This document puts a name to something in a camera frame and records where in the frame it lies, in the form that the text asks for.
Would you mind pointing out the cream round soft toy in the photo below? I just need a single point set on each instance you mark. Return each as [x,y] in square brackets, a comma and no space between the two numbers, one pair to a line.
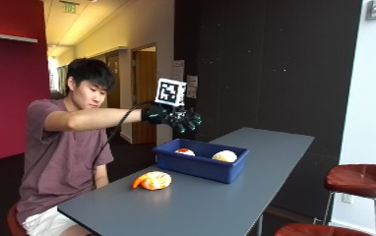
[225,156]

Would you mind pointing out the blue plastic bin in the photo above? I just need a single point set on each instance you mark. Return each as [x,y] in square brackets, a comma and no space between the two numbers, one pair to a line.
[201,160]

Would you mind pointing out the white wall outlet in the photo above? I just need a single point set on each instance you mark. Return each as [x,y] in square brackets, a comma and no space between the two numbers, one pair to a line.
[348,198]

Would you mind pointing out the white paper notice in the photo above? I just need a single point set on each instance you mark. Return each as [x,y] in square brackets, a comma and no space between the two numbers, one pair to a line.
[179,70]
[192,87]

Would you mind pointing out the the person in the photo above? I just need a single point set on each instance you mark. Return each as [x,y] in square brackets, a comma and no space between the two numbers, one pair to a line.
[60,154]

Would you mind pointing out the red leather bar stool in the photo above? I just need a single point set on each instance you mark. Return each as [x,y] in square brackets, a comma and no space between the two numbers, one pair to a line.
[363,180]
[15,223]
[320,230]

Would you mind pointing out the green exit sign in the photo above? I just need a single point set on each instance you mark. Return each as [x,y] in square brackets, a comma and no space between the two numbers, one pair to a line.
[69,7]

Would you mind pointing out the wooden door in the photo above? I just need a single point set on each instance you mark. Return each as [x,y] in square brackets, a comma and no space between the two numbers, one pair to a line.
[144,95]

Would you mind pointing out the white wall device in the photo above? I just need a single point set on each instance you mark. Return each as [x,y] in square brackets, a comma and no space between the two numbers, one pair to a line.
[375,9]

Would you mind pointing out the orange shrimp soft toy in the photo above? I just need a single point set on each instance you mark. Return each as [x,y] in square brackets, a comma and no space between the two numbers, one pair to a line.
[153,180]

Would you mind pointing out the white marker cube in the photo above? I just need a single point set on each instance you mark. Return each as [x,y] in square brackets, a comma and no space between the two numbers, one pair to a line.
[171,92]

